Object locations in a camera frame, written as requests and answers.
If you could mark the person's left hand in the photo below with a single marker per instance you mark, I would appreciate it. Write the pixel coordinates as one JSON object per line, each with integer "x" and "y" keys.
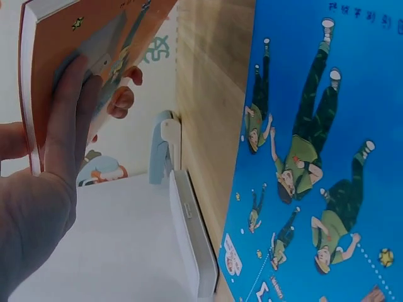
{"x": 34, "y": 214}

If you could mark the blue illustrated book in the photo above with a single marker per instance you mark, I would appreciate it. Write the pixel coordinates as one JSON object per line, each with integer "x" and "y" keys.
{"x": 315, "y": 157}

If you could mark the orange illustrated book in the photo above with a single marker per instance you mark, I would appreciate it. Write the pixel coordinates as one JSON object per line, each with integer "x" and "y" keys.
{"x": 56, "y": 41}

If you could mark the light blue clamp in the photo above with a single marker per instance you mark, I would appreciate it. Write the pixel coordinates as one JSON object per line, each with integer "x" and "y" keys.
{"x": 159, "y": 148}

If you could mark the white plastic box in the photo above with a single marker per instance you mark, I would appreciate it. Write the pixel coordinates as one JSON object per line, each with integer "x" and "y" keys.
{"x": 126, "y": 239}

